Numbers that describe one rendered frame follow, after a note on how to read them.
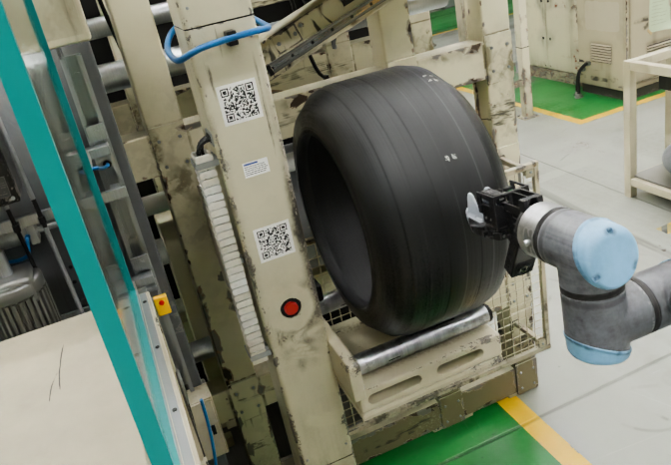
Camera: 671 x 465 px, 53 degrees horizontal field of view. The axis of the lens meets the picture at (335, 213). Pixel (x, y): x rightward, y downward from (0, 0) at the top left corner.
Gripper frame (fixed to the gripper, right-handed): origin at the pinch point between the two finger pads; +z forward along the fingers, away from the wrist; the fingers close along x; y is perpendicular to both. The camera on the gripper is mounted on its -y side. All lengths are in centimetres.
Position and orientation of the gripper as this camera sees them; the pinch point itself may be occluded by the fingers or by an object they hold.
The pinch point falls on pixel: (472, 214)
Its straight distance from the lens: 127.6
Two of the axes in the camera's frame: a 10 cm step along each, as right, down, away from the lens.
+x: -9.1, 3.1, -2.7
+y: -2.2, -9.3, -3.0
